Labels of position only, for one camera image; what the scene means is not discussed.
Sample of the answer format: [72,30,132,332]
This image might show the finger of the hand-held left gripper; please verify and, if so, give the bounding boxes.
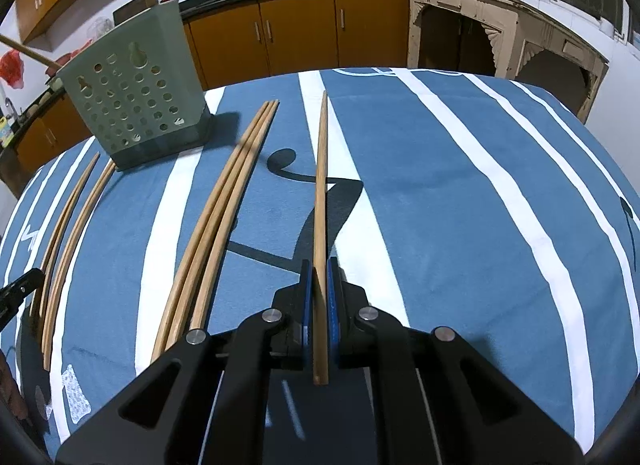
[0,267,45,331]

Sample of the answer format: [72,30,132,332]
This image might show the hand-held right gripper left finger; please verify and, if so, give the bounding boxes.
[55,259,314,465]

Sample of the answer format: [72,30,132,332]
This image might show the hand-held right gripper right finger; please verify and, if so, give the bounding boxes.
[327,256,586,465]

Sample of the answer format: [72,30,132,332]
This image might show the three wooden chopsticks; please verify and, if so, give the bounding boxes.
[151,101,269,363]

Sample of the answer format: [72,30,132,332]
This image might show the green perforated utensil holder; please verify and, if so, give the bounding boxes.
[55,0,216,173]

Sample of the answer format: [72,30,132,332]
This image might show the person's left forearm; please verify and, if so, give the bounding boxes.
[0,347,28,421]

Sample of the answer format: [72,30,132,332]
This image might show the orange side cabinet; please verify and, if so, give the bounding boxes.
[0,88,98,196]

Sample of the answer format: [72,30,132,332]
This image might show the blue white striped tablecloth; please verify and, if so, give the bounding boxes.
[0,68,640,465]

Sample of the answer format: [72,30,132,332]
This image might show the red plastic bag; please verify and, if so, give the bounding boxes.
[0,50,25,88]

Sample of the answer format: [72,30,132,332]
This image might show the orange base cabinet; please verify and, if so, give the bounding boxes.
[182,0,411,88]

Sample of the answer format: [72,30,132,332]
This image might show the white plastic bag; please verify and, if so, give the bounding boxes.
[90,18,114,46]

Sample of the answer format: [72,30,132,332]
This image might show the dark panel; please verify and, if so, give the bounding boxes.
[114,5,151,27]

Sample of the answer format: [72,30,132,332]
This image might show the beige carved cabinet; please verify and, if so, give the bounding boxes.
[407,0,611,123]

